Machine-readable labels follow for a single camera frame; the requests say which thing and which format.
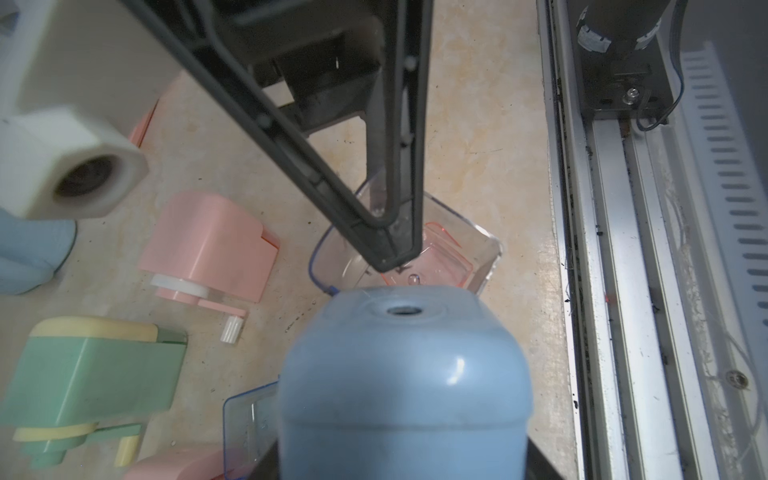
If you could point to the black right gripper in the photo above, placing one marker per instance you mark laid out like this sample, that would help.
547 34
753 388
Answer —
339 59

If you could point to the grey transparent tray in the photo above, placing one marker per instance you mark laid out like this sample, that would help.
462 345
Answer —
336 266

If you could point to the blue transparent tray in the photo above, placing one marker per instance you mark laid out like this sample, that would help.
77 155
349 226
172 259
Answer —
249 429

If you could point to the green yellow pencil sharpener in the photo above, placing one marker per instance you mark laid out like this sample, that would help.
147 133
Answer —
76 373

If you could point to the red transparent tray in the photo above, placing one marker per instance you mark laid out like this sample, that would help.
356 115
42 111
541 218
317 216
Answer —
439 263

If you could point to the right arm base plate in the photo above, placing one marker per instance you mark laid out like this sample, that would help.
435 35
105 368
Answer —
629 56

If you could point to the pink serving tray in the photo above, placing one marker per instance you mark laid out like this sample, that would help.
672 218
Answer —
139 132

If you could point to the blue pencil sharpener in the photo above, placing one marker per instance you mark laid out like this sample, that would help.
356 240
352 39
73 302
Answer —
404 383

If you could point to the light blue mug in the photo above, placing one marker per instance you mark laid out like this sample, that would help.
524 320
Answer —
32 251

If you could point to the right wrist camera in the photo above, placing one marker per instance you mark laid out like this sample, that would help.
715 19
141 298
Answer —
77 79

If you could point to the pink pencil sharpener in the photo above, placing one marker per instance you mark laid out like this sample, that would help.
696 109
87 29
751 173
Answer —
203 247
198 462

